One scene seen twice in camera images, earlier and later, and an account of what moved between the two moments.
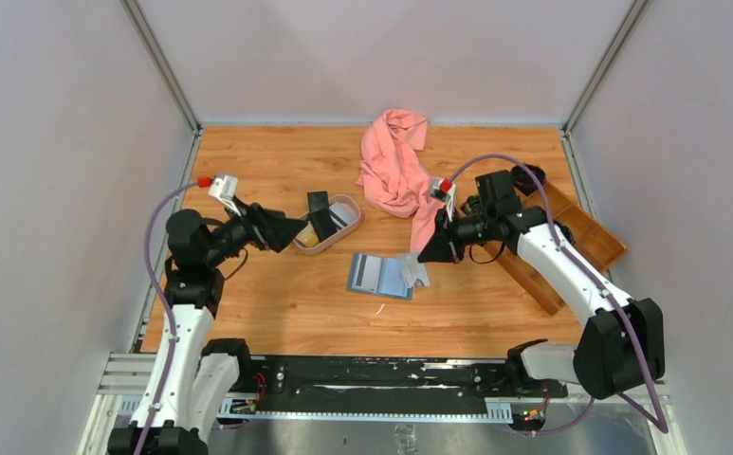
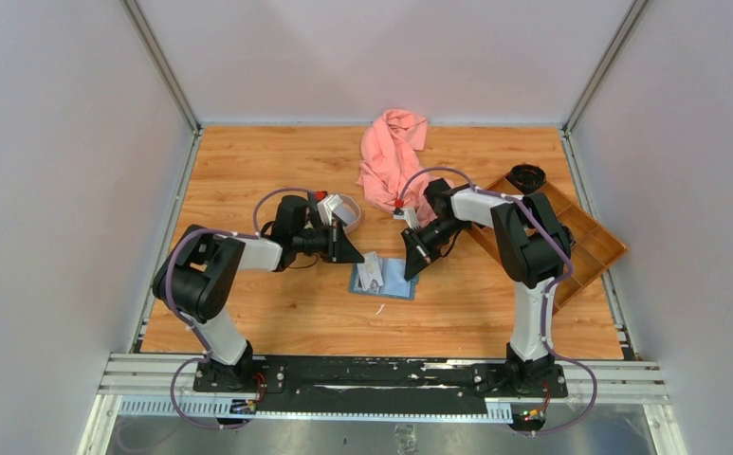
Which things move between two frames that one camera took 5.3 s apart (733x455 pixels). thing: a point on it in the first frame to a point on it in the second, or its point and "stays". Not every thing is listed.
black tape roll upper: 524,181 stays
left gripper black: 268,227 to 339,249
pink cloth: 396,180 stays
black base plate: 387,384 stays
